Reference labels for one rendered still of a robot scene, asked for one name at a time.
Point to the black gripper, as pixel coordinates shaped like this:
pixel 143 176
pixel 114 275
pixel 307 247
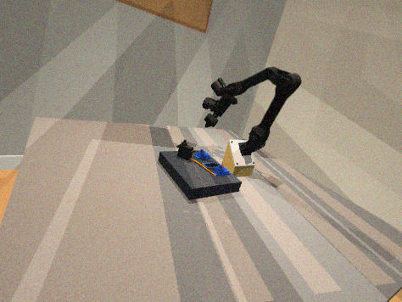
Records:
pixel 211 119

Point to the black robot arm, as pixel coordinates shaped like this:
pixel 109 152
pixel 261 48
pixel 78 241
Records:
pixel 286 84

